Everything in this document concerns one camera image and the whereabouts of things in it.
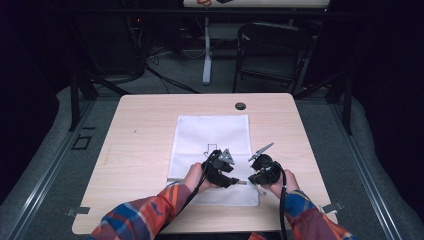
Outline white table leg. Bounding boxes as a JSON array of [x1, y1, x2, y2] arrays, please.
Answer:
[[202, 16, 213, 86]]

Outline black metal stand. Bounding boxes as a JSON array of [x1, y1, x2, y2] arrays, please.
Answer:
[[293, 70, 354, 136], [67, 49, 132, 133]]

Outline person's left hand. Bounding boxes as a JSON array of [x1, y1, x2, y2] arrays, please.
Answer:
[[182, 162, 218, 195]]

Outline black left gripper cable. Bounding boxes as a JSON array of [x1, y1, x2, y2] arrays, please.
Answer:
[[159, 151, 216, 235]]

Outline black folding chair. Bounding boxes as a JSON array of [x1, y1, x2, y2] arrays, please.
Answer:
[[231, 21, 315, 95]]

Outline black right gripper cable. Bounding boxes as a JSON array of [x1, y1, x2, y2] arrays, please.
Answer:
[[278, 169, 289, 240]]

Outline person's right hand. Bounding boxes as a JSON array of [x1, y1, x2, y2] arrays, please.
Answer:
[[259, 168, 301, 200]]

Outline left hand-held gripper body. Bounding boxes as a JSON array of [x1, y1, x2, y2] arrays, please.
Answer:
[[200, 148, 236, 188]]

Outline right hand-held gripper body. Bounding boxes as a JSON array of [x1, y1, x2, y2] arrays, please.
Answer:
[[247, 142, 285, 186]]

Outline white cloth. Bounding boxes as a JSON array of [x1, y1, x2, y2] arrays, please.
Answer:
[[166, 114, 267, 207]]

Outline metal table bracket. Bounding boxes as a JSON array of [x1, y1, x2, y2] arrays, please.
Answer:
[[320, 201, 345, 215], [65, 206, 91, 217]]

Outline black equipment cabinet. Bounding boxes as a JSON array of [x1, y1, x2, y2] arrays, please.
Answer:
[[79, 13, 145, 77]]

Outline black floor cable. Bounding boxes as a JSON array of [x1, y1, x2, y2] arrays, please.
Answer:
[[144, 64, 202, 95]]

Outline aluminium floor rail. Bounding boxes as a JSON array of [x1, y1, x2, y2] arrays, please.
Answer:
[[2, 99, 97, 240], [328, 99, 405, 240]]

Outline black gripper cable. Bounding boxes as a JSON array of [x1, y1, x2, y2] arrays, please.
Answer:
[[278, 169, 289, 240], [159, 151, 216, 235]]

